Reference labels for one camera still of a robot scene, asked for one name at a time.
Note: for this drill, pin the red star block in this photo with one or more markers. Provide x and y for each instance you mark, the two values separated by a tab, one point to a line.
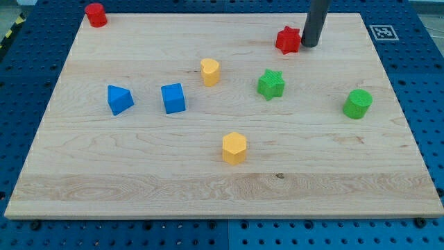
288	40

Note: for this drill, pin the green cylinder block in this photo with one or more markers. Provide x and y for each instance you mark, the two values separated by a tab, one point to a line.
357	103

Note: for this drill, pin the blue cube block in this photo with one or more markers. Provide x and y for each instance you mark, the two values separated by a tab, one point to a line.
173	98

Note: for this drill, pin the yellow hexagon block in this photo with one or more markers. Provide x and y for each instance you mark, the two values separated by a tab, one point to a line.
234	148

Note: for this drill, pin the yellow heart block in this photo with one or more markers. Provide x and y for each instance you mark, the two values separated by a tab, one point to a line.
210	71

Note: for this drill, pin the red cylinder block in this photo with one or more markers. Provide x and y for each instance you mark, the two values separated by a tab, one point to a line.
96	15

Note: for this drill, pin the wooden board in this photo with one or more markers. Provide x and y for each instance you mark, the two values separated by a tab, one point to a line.
305	158

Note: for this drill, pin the white fiducial marker tag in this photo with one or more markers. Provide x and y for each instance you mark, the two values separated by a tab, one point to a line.
383	32

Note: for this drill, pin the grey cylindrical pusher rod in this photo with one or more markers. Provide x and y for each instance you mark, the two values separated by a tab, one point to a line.
314	22

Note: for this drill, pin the green star block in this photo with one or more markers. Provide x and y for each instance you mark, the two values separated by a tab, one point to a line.
271	84

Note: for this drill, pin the blue triangle block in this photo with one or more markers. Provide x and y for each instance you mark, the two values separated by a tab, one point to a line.
119	99

